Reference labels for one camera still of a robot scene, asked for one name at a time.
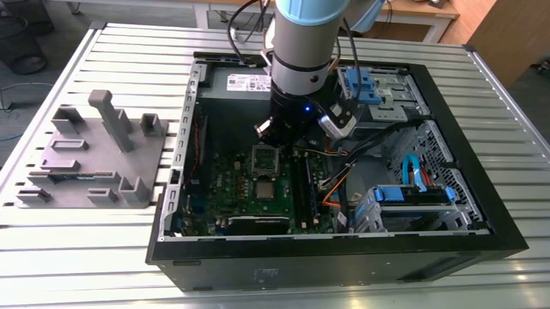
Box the wooden desk white legs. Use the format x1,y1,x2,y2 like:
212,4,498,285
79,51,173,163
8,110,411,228
368,0,462,44

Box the black graphics card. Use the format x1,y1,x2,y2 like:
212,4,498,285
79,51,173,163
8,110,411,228
225,214,292,236

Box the black camera cable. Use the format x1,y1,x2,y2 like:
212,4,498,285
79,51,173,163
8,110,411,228
336,17,363,107
225,0,269,68

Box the grey orange wire bundle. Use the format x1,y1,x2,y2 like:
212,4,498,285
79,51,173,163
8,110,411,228
295,138,351,158

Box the red disk wire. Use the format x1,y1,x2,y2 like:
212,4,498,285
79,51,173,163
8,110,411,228
419,165,435,190

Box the installed dark RAM stick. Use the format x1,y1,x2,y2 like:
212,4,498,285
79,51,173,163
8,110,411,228
302,153,322,226

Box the blue disk carrier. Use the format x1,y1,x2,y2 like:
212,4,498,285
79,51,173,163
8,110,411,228
343,69,384,105

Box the white metal desk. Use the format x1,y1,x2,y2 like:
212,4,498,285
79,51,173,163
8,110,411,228
55,0,276,32

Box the brown wooden cabinet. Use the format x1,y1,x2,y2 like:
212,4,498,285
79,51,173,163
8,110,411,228
466,0,550,89

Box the grey power supply unit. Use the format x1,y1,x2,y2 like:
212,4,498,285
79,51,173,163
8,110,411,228
197,66,276,144

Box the metal socket cover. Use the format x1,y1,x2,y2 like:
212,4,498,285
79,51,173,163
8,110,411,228
249,144,281,180

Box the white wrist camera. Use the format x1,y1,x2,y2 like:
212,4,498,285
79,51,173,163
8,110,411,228
318,102,358,140

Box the hard disk in blue carrier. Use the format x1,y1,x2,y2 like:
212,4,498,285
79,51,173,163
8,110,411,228
372,185,456,207

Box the black RAM slot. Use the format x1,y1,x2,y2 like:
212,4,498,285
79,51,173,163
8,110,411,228
288,151,307,228

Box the silver disk bay cage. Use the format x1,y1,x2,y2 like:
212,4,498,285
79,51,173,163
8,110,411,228
350,185,491,233
334,67,431,140

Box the black sleeved cable bundle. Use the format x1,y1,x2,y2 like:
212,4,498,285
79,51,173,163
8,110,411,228
318,118,431,194

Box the blue data wire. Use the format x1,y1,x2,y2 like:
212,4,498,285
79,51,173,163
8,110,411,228
402,153,431,194

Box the green motherboard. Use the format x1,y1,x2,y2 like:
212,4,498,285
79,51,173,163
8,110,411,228
177,146,340,238

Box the grey parts rack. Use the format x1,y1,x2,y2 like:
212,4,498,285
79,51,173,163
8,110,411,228
14,89,169,210

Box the orange flat wire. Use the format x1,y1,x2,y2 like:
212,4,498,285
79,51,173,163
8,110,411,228
320,178,347,209

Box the black PC case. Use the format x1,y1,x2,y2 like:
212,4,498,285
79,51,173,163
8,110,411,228
144,51,530,292

